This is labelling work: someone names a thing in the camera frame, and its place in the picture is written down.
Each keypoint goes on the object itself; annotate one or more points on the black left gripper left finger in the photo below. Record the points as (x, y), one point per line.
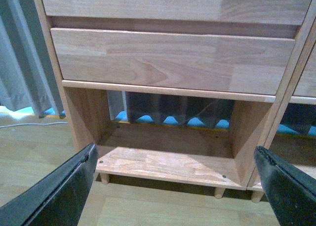
(59, 198)

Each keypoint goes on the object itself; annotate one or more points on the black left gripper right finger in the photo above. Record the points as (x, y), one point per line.
(290, 192)

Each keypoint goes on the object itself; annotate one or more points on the right wooden drawer cabinet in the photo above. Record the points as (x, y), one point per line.
(292, 134)

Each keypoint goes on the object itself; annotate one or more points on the wooden drawer cabinet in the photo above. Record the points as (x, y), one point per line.
(292, 134)
(250, 51)

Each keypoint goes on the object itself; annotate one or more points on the grey curtain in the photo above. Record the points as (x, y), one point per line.
(26, 74)

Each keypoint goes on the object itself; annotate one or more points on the left wooden drawer cabinet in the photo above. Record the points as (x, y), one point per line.
(250, 51)

